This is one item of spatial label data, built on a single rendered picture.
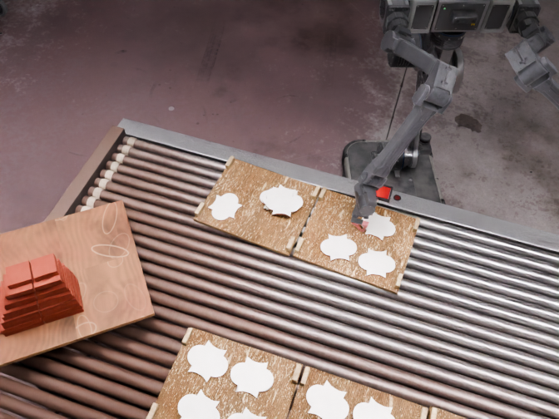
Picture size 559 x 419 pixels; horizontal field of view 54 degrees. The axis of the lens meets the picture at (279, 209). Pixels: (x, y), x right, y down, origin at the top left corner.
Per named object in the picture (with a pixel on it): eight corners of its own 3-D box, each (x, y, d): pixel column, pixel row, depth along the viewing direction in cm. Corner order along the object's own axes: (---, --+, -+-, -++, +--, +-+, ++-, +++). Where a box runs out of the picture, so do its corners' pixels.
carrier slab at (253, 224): (232, 160, 238) (232, 157, 236) (321, 190, 229) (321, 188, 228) (193, 220, 219) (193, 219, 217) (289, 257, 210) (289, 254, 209)
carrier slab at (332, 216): (323, 190, 229) (323, 188, 228) (419, 222, 221) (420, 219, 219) (292, 257, 210) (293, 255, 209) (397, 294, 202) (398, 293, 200)
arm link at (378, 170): (449, 90, 179) (422, 79, 175) (455, 100, 175) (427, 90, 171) (378, 181, 206) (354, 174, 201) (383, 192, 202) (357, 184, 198)
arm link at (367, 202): (384, 174, 202) (365, 168, 198) (392, 197, 194) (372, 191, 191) (368, 195, 209) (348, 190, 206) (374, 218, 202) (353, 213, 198)
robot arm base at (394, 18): (403, 32, 216) (410, 4, 206) (407, 45, 211) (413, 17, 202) (382, 32, 216) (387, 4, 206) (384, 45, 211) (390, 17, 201)
